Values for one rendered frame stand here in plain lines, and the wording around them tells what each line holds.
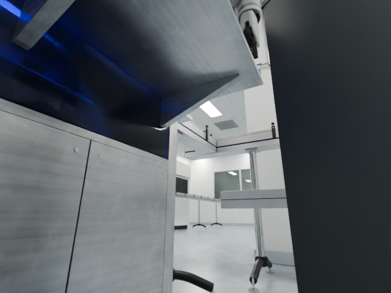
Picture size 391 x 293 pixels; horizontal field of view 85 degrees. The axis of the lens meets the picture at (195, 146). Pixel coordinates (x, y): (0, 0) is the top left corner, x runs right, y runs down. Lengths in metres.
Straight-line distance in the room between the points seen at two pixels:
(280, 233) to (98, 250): 1.67
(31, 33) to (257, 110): 2.05
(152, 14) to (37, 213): 0.53
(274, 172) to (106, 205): 1.70
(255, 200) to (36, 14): 1.38
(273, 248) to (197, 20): 1.86
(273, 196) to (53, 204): 1.23
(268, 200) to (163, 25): 1.20
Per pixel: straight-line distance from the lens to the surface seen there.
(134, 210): 0.74
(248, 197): 1.53
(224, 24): 0.65
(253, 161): 1.57
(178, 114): 0.84
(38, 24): 0.59
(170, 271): 0.92
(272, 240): 2.11
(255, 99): 2.41
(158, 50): 0.72
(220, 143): 1.65
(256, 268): 1.43
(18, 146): 0.56
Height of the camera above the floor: 0.38
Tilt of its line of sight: 18 degrees up
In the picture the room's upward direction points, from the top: straight up
